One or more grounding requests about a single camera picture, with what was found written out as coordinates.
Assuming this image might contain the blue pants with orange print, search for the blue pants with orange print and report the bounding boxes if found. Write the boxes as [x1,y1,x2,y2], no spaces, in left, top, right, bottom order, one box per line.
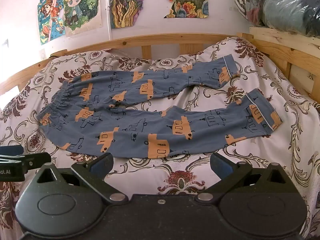
[37,56,283,160]

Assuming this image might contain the wooden bed frame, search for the wooden bed frame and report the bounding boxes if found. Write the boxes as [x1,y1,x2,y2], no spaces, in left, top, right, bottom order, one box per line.
[0,32,253,98]

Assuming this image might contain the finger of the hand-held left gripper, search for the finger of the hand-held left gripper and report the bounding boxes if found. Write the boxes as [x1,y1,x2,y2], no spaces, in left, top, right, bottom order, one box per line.
[0,152,51,173]
[0,145,24,156]

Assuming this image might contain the wooden slatted rack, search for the wooden slatted rack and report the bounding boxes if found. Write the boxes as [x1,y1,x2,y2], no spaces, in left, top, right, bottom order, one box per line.
[237,26,320,101]

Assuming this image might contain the colourful swirl wall poster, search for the colourful swirl wall poster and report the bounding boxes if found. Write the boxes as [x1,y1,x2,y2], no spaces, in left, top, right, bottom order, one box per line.
[109,0,209,29]

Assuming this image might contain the blue cloth in plastic bag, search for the blue cloth in plastic bag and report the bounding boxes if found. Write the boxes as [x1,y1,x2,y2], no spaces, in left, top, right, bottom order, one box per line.
[261,0,320,37]

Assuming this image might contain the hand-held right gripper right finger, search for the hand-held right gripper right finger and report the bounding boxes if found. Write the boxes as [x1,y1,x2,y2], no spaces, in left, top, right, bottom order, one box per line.
[196,152,292,204]

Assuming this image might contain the cartoon blond figure poster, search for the cartoon blond figure poster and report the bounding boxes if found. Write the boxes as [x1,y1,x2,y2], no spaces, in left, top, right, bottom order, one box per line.
[62,0,103,36]

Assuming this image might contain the cartoon orange-haired figure poster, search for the cartoon orange-haired figure poster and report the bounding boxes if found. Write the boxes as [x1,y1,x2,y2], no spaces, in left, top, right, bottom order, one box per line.
[37,0,66,46]

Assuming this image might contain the floral patterned bedspread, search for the floral patterned bedspread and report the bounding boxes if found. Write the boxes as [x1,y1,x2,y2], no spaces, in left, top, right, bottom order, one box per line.
[0,37,320,240]

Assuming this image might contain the white wall cable duct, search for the white wall cable duct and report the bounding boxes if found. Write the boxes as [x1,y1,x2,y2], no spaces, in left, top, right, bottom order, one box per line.
[105,4,112,38]

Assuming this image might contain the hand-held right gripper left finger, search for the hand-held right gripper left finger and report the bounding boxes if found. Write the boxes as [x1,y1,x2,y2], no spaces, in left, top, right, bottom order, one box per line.
[32,152,126,204]

